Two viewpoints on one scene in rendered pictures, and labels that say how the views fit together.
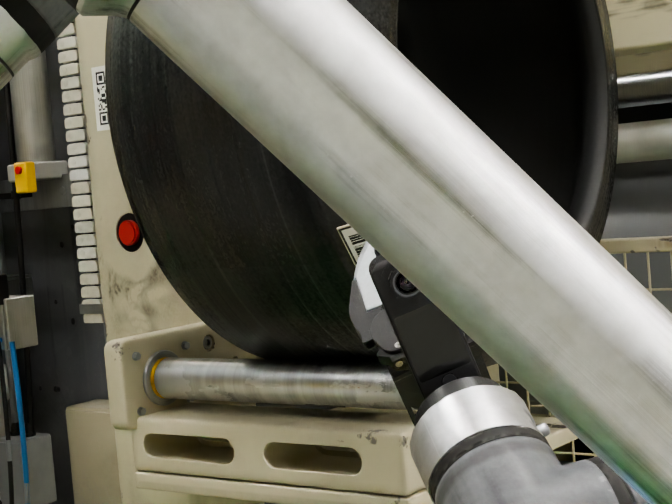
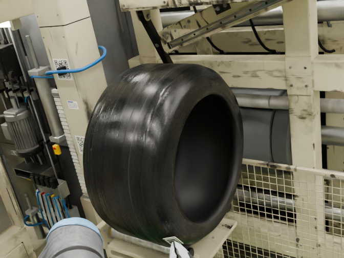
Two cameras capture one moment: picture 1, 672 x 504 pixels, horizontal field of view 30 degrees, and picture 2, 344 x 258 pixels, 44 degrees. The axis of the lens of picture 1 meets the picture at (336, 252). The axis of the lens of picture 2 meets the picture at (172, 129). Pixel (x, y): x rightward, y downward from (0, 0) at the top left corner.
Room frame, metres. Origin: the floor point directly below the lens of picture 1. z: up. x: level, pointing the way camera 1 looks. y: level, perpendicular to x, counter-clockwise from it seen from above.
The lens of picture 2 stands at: (0.06, -0.10, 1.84)
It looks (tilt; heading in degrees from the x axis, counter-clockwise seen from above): 24 degrees down; 1
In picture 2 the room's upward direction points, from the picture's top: 11 degrees counter-clockwise
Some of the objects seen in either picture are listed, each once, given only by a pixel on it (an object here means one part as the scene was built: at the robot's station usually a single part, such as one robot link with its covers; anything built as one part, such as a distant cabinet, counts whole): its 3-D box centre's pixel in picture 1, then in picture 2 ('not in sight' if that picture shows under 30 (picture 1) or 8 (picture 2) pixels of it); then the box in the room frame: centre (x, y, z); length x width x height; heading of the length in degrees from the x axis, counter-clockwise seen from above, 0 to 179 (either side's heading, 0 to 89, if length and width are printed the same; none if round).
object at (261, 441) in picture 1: (284, 444); (151, 255); (1.27, 0.07, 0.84); 0.36 x 0.09 x 0.06; 53
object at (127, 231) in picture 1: (131, 232); not in sight; (1.47, 0.24, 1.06); 0.03 x 0.02 x 0.03; 53
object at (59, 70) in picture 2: not in sight; (76, 61); (1.52, 0.20, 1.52); 0.19 x 0.19 x 0.06; 53
